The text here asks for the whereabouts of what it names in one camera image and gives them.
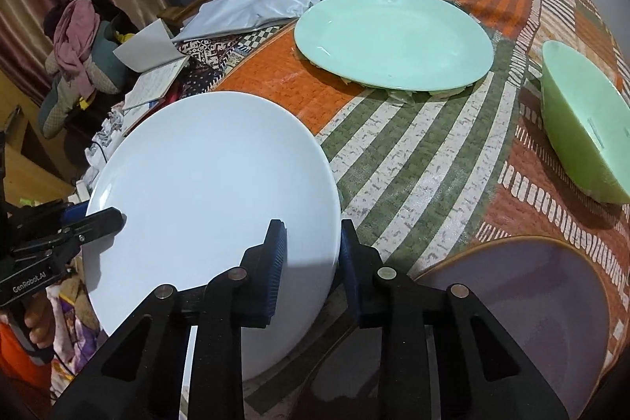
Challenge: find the white printed cloth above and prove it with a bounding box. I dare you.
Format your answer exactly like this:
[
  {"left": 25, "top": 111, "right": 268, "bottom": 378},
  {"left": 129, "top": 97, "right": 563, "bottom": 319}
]
[{"left": 86, "top": 99, "right": 151, "bottom": 170}]

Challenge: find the lavender bowl with brown rim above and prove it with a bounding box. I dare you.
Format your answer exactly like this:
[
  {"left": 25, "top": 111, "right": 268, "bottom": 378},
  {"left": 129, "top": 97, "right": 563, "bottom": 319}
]
[{"left": 295, "top": 235, "right": 612, "bottom": 420}]

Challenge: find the person's left hand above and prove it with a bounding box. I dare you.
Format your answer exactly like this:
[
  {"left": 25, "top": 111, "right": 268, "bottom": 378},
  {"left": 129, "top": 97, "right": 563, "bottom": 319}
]
[{"left": 22, "top": 294, "right": 56, "bottom": 349}]

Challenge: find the silver grey cloth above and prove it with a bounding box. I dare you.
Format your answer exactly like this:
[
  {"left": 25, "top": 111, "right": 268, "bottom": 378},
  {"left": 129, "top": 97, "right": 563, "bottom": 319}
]
[{"left": 172, "top": 0, "right": 335, "bottom": 43}]

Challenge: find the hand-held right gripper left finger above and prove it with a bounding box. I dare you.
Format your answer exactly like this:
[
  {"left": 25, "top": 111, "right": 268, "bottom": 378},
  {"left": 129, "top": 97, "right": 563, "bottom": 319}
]
[{"left": 49, "top": 219, "right": 287, "bottom": 420}]

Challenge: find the pink scarf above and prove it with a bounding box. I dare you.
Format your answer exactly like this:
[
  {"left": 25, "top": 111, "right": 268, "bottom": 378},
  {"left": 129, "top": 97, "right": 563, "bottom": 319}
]
[{"left": 52, "top": 0, "right": 100, "bottom": 99}]

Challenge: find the striped patchwork quilt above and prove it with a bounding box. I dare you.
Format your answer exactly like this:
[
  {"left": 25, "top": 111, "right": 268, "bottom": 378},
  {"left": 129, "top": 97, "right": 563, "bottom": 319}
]
[{"left": 209, "top": 0, "right": 630, "bottom": 420}]

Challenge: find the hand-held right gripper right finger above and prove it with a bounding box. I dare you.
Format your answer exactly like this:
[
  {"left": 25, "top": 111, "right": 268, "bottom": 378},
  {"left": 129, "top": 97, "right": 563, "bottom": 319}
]
[{"left": 339, "top": 219, "right": 572, "bottom": 420}]

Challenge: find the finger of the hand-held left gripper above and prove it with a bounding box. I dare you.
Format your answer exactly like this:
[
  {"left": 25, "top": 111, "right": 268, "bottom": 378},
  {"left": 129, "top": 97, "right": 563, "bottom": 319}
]
[
  {"left": 60, "top": 202, "right": 89, "bottom": 227},
  {"left": 63, "top": 206, "right": 124, "bottom": 248}
]

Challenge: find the mint green plate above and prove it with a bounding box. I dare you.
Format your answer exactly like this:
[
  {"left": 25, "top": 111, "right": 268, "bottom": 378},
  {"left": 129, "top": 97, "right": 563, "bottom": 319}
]
[{"left": 294, "top": 0, "right": 494, "bottom": 92}]

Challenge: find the pile of clothes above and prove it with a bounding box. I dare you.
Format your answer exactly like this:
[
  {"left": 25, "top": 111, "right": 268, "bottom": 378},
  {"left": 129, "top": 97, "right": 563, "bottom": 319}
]
[{"left": 38, "top": 19, "right": 135, "bottom": 140}]

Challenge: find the open notebook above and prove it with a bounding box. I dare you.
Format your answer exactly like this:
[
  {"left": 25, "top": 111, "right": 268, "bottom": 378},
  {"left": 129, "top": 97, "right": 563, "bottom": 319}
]
[{"left": 113, "top": 19, "right": 191, "bottom": 112}]

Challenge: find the person's left forearm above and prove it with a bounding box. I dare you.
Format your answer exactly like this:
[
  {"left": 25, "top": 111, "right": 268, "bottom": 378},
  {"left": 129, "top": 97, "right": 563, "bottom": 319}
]
[{"left": 0, "top": 319, "right": 52, "bottom": 401}]

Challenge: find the purple printed cloth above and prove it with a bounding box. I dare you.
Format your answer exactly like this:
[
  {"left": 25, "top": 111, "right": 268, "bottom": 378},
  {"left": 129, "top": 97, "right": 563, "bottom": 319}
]
[{"left": 49, "top": 270, "right": 106, "bottom": 384}]

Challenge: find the mint green bowl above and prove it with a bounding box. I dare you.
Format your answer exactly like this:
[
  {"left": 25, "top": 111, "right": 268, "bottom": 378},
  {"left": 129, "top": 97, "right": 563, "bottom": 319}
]
[{"left": 540, "top": 39, "right": 630, "bottom": 205}]

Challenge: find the white plate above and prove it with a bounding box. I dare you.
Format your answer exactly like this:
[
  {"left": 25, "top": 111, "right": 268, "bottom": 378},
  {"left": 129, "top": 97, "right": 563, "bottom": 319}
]
[{"left": 81, "top": 91, "right": 342, "bottom": 382}]

